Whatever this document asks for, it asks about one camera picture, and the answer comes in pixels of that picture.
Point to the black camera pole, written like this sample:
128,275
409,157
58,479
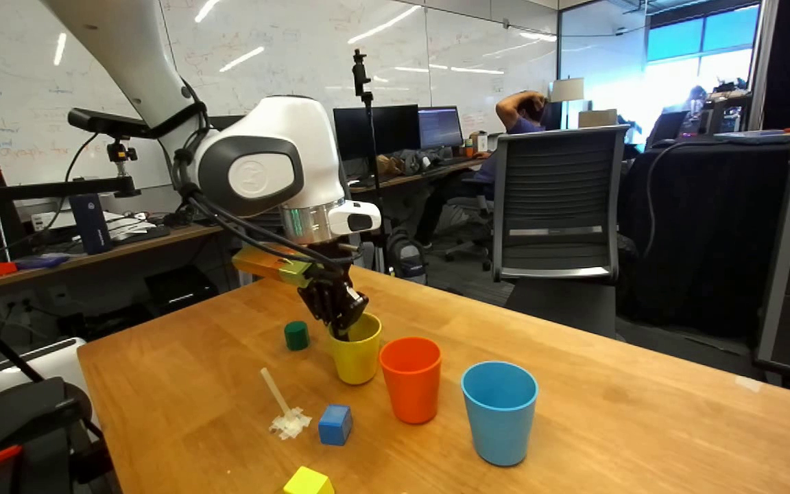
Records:
361,71

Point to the blue cube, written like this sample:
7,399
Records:
335,425

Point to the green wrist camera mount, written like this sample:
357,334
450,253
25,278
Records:
298,270

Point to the blue box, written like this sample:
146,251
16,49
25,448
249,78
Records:
91,222

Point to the black stereo camera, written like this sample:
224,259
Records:
108,120

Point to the small blue-screen monitor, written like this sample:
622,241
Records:
441,127

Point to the black draped partition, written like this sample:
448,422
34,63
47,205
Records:
707,236

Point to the black tripod ball head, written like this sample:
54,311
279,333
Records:
121,152

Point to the grey mesh office chair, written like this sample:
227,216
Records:
556,192

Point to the white table lamp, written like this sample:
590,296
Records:
568,89

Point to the blue plastic cup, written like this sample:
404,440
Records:
501,429

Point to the wooden edged back desk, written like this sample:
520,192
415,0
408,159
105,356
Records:
121,251

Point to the white rounded panel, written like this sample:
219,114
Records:
39,361

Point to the yellow plastic cup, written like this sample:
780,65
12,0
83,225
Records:
357,361

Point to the seated person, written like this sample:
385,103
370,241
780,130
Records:
527,114

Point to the green cylinder block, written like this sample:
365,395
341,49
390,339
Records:
298,339

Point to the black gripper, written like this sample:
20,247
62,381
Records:
331,270

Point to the black desk monitor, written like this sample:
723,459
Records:
396,131

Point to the bright window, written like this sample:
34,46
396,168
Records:
688,41

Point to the white plastic connector toy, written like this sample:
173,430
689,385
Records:
293,422

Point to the orange plastic cup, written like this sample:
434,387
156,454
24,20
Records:
409,387

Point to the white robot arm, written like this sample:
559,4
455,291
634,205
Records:
296,119

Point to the yellow cube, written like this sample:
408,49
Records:
308,484

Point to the black rail frame red clamp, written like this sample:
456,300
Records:
47,189

